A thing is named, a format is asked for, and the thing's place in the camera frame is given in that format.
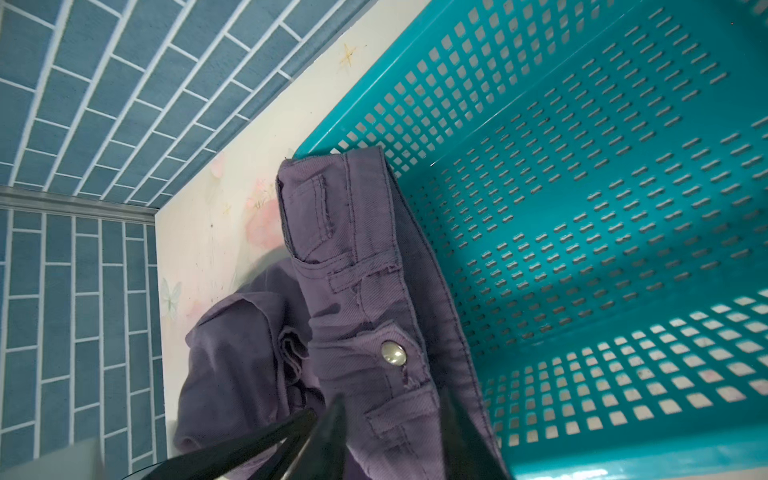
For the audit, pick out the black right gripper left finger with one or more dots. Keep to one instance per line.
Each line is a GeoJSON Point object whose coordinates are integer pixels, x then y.
{"type": "Point", "coordinates": [304, 446]}

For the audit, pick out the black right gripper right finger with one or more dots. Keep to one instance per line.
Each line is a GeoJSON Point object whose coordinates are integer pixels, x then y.
{"type": "Point", "coordinates": [465, 454]}

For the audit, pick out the purple trousers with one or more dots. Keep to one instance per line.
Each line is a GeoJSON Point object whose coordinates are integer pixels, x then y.
{"type": "Point", "coordinates": [358, 308]}

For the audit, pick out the teal perforated plastic basket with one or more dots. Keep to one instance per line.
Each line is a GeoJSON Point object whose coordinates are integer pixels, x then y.
{"type": "Point", "coordinates": [592, 177]}

